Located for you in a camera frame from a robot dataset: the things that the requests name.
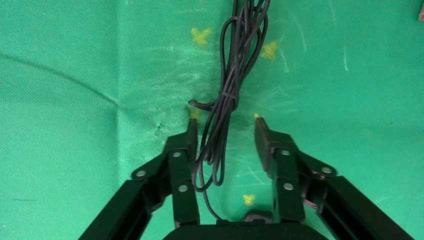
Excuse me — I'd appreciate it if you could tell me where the black wired mouse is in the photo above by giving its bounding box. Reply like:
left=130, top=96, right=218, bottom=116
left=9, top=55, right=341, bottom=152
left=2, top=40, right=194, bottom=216
left=188, top=0, right=274, bottom=226

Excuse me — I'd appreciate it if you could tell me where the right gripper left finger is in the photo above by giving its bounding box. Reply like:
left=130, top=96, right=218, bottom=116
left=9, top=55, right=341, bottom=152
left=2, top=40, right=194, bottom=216
left=77, top=118, right=201, bottom=240

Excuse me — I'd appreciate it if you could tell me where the green table cloth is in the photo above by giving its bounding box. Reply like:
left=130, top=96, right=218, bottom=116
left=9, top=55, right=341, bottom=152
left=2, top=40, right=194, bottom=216
left=0, top=0, right=424, bottom=240

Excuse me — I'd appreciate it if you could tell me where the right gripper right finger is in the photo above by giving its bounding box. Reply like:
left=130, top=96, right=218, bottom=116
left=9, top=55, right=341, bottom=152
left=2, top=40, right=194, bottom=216
left=254, top=116, right=415, bottom=240

